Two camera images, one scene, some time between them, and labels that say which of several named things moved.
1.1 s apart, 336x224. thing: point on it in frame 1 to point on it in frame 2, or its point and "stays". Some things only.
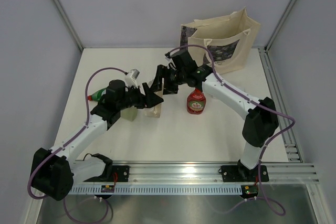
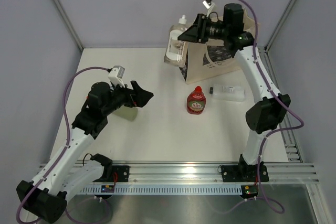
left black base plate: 123,173 stays
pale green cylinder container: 129,114 stays
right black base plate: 242,173 stays
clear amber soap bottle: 156,111 to 177,50
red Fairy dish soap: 196,102 stays
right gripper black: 162,71 to 197,32
